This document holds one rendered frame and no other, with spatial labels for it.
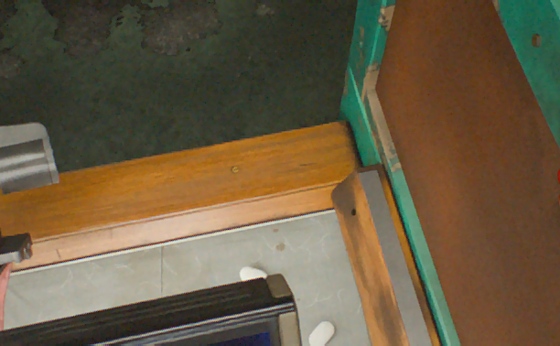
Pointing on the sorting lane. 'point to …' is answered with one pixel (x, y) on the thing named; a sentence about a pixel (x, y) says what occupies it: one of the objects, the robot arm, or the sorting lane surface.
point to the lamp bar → (175, 320)
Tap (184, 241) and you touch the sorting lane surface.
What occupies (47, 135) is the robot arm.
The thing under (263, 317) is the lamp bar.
